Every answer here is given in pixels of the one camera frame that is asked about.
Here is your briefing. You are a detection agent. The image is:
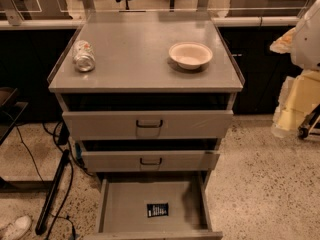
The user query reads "dark blue rxbar packet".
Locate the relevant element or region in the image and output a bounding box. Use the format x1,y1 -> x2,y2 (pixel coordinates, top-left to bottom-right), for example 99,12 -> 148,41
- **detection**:
147,203 -> 169,218

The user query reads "grey bottom drawer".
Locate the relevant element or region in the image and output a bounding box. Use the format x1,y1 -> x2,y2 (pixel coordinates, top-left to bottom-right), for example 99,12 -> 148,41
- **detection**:
84,175 -> 223,240

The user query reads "white paper bowl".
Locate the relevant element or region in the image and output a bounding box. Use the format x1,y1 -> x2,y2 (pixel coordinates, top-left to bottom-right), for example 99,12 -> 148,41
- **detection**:
169,42 -> 213,70

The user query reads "grey drawer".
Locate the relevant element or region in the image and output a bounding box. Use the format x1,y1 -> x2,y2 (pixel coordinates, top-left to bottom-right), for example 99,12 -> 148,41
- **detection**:
63,110 -> 233,140
84,175 -> 223,240
82,150 -> 219,172

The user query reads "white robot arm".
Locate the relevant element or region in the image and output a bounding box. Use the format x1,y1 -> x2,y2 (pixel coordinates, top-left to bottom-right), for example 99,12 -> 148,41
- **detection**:
270,0 -> 320,137

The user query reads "silver soda can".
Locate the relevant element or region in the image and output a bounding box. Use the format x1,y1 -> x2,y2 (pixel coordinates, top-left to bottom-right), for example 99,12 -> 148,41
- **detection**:
72,40 -> 95,72

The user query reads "grey drawer cabinet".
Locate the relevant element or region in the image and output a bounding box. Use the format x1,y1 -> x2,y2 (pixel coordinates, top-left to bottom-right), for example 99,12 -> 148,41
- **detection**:
46,11 -> 246,185

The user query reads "white sneaker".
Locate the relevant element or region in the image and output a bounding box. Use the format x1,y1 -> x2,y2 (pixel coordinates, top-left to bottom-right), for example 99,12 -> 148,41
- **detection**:
0,215 -> 32,240

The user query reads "grey top drawer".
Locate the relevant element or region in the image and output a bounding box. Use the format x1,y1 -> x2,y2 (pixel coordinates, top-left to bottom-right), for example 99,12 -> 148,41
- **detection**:
63,110 -> 233,140

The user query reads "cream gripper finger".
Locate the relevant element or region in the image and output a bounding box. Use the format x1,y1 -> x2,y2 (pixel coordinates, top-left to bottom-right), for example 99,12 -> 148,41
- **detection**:
270,28 -> 295,54
271,70 -> 320,138

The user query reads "black metal floor bar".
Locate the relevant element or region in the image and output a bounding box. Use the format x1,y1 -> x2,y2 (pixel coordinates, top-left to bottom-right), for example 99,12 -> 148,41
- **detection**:
35,150 -> 69,235

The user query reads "grey middle drawer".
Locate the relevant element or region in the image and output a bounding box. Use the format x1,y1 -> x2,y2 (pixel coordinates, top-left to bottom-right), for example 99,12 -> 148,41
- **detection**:
82,150 -> 219,172

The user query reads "black cable on floor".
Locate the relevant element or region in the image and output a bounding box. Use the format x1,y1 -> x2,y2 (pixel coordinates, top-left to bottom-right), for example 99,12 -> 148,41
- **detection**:
14,120 -> 96,240

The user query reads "wheeled cart base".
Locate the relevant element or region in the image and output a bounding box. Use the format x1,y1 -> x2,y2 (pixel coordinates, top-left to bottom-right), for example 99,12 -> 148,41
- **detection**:
298,104 -> 320,139

